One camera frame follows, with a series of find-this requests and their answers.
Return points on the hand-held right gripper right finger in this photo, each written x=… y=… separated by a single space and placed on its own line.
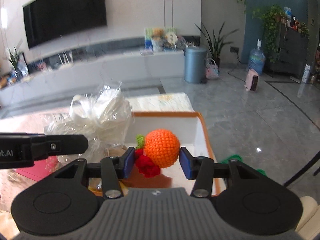
x=186 y=163

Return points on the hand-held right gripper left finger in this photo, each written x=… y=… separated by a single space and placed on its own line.
x=128 y=162

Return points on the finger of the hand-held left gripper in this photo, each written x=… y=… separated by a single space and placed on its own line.
x=65 y=143

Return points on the crochet orange with red berries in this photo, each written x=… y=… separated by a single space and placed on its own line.
x=161 y=147

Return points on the orange cardboard box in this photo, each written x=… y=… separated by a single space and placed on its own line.
x=190 y=127

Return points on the white cloth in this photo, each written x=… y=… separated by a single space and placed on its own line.
x=107 y=110

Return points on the red lidded clear ball container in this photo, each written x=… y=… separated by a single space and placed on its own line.
x=32 y=173

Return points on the white router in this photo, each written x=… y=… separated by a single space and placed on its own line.
x=66 y=61

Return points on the white marble television console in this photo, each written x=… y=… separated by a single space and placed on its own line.
x=112 y=65

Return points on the potted plant with thin leaves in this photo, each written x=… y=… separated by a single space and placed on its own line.
x=15 y=60

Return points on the woven pastel handbag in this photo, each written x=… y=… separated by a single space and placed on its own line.
x=212 y=72

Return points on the blue metal trash can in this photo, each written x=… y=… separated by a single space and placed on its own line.
x=195 y=65

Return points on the pink space heater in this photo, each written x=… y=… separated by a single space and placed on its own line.
x=250 y=80

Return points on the colourful painting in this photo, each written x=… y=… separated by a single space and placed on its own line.
x=148 y=42

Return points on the tall long-leaf potted plant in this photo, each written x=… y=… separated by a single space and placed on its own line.
x=217 y=42

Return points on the blue water jug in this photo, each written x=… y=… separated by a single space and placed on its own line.
x=257 y=60

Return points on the round paper fan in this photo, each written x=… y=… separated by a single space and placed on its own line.
x=171 y=37

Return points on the black flat television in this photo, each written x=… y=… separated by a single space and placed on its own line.
x=65 y=12

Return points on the teddy bear bouquet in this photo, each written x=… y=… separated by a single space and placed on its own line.
x=158 y=33

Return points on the cream sofa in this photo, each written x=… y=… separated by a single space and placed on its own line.
x=310 y=217

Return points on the white standing bottle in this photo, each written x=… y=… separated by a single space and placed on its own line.
x=306 y=73

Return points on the dark grey cabinet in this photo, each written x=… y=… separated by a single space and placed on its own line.
x=292 y=47

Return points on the trailing ivy plant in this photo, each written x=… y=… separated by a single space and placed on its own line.
x=271 y=22

